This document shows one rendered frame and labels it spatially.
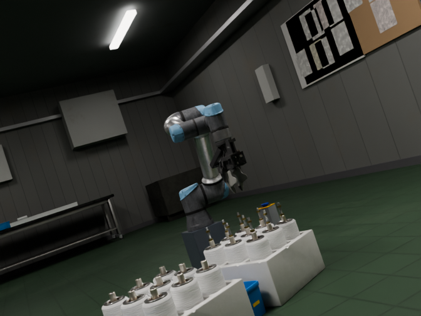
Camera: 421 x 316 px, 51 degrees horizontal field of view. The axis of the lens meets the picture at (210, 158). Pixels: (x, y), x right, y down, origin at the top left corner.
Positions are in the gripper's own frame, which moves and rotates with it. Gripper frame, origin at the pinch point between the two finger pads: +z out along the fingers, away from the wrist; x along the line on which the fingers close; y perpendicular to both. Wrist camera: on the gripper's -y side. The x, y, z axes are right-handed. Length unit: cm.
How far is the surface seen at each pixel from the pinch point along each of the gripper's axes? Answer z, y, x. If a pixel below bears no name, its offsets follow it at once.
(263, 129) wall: -44, -325, 340
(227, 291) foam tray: 29.3, 16.3, -30.7
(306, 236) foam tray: 29.5, 2.8, 25.6
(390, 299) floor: 47, 50, 4
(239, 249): 23.7, -6.2, -4.0
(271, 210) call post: 17.6, -23.6, 35.2
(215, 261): 26.6, -18.8, -8.4
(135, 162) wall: -74, -622, 280
